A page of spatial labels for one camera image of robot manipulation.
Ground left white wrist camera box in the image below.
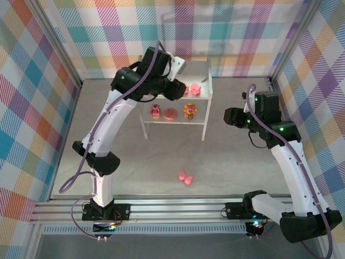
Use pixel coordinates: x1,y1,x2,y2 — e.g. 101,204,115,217
169,56,187,81

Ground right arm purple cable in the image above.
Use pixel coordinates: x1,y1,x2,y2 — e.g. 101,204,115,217
247,83,335,257

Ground left controller board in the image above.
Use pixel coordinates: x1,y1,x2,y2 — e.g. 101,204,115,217
93,221,120,233

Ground yellow flower face toy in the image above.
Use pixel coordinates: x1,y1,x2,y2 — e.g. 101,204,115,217
183,103,197,120

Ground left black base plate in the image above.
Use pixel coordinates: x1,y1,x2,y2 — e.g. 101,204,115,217
81,203,132,221

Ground pink donut toy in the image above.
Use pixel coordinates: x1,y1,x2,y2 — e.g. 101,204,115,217
163,107,179,121

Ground pink doll cupcake toy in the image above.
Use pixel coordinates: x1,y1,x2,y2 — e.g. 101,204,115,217
150,104,162,120

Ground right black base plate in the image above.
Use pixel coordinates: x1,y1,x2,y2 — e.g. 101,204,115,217
225,201,276,220

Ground aluminium mounting rail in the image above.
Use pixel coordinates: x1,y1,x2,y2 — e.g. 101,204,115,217
29,198,328,224

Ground controller board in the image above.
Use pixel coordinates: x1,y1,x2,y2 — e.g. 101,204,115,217
93,221,120,233
246,220,264,236

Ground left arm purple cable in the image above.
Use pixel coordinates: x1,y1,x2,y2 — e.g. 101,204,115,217
58,40,167,241

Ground aluminium frame post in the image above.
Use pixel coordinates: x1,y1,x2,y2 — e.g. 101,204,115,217
25,0,84,90
268,0,324,84

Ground grey slotted cable duct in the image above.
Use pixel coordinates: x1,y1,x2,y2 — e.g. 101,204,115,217
43,223,247,236

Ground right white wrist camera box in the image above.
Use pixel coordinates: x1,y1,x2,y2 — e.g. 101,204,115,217
242,91,256,113

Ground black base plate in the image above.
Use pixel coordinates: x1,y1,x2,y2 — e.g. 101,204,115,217
225,201,276,220
81,203,132,221

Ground white two-tier shelf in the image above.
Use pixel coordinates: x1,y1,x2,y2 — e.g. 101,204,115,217
136,55,213,141

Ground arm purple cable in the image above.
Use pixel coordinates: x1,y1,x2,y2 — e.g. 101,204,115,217
247,83,335,257
58,40,167,241

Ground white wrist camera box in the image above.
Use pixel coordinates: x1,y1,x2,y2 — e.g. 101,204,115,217
242,91,256,113
169,56,187,81

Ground right controller board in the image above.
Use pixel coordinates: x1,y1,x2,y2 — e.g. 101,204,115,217
246,220,264,236

